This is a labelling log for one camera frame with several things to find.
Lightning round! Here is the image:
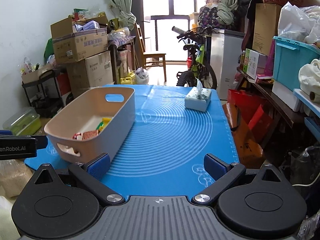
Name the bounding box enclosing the black metal shelf rack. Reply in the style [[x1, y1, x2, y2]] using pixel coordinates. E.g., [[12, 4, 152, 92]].
[[22, 69, 64, 118]]

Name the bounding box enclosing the white plastic bag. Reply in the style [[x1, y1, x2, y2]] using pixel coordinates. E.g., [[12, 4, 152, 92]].
[[135, 67, 149, 85]]

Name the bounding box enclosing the blue plastic storage tub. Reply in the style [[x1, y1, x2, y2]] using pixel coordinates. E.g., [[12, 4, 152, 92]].
[[273, 36, 319, 91]]

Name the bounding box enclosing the large stacked cardboard box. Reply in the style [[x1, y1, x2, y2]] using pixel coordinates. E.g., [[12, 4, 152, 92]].
[[67, 51, 114, 98]]

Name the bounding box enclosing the white tissue box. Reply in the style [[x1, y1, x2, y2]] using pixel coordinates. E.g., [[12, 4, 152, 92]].
[[184, 79, 212, 112]]

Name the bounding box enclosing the white freezer cabinet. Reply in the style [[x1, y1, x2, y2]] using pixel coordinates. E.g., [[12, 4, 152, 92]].
[[209, 29, 245, 100]]

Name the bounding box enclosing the red paper bag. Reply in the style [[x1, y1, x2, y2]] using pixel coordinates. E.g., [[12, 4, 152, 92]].
[[227, 89, 274, 142]]

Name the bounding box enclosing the beige plastic storage bin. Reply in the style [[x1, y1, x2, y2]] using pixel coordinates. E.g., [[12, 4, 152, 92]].
[[44, 85, 136, 163]]

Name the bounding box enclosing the red white appliance box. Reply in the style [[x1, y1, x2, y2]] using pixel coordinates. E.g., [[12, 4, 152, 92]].
[[56, 73, 74, 106]]

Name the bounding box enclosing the green black bicycle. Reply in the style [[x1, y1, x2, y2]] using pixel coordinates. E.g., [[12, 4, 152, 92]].
[[172, 25, 217, 89]]

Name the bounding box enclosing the yellow red toy block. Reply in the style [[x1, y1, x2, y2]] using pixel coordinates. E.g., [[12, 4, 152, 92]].
[[96, 118, 112, 133]]

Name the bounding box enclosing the green lidded plastic container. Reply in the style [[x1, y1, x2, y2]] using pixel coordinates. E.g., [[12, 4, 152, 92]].
[[3, 107, 41, 135]]

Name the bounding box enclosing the wooden chair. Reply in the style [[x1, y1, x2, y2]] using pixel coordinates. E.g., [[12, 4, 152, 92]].
[[134, 23, 168, 82]]

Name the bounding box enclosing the blue silicone baking mat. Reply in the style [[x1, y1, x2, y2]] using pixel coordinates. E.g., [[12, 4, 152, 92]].
[[25, 85, 239, 198]]

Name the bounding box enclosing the upper taped cardboard box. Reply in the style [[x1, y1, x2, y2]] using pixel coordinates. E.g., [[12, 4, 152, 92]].
[[50, 16, 108, 64]]

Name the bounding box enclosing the yellow plastic jug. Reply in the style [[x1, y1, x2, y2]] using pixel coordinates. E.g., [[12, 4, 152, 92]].
[[120, 72, 136, 85]]

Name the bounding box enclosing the bag of wood shavings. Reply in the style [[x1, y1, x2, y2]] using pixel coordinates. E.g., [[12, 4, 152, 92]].
[[0, 159, 33, 198]]

